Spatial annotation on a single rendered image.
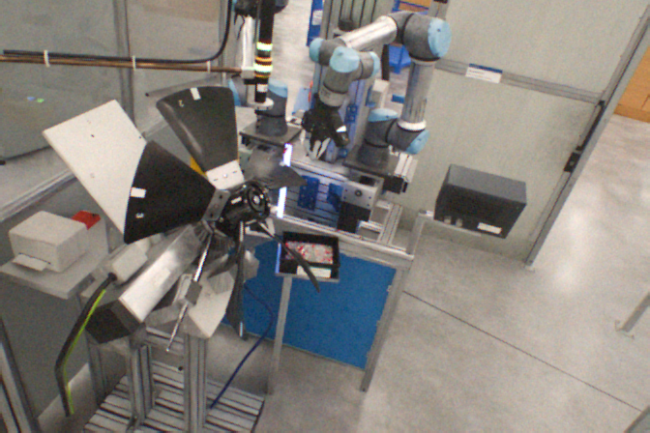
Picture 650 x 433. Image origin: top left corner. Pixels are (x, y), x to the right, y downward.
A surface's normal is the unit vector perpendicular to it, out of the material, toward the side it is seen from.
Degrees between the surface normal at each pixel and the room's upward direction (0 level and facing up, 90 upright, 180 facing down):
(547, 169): 90
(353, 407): 0
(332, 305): 90
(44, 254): 90
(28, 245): 90
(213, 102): 45
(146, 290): 50
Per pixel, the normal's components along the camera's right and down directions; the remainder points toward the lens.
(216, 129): 0.40, -0.18
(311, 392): 0.16, -0.84
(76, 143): 0.84, -0.34
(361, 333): -0.25, 0.47
